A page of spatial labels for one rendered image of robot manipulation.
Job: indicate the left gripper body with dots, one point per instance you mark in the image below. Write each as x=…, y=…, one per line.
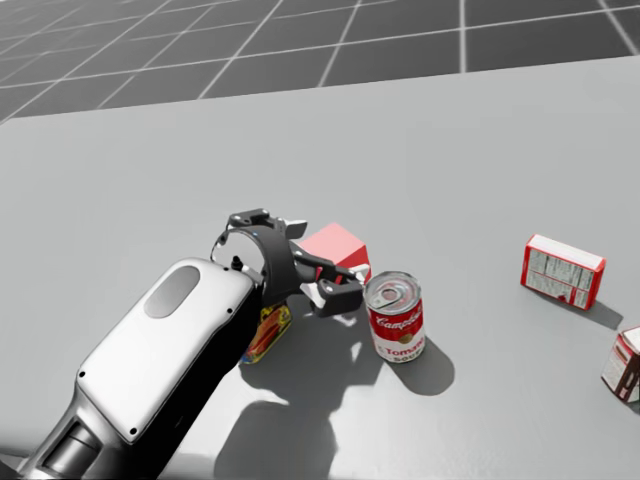
x=277, y=265

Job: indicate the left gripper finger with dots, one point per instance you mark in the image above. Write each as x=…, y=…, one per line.
x=255, y=219
x=335, y=295

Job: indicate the pink cube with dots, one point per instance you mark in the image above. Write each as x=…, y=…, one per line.
x=335, y=245

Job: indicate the red and white can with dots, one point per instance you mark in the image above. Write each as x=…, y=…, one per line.
x=395, y=320

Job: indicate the yellow and red rectangular can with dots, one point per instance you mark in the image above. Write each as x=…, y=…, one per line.
x=267, y=330

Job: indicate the red and white carton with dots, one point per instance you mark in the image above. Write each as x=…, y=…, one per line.
x=625, y=360
x=560, y=270

